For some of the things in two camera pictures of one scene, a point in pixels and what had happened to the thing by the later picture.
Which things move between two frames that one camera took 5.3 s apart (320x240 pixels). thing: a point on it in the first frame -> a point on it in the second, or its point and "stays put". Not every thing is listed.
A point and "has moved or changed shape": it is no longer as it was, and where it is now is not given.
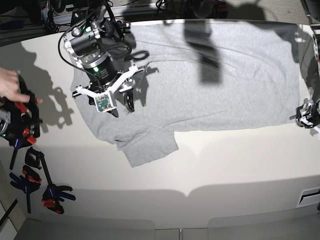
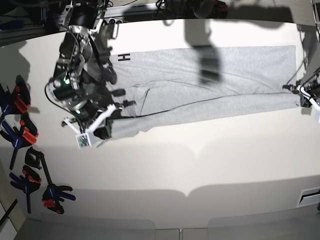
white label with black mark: x=309 y=196 stays put
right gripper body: x=308 y=115 -> x=313 y=88
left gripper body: x=100 y=68 -> x=87 y=112
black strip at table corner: x=6 y=214 stays put
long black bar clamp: x=53 y=194 stays put
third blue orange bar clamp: x=29 y=183 stays put
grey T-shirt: x=208 y=75 has moved or changed shape
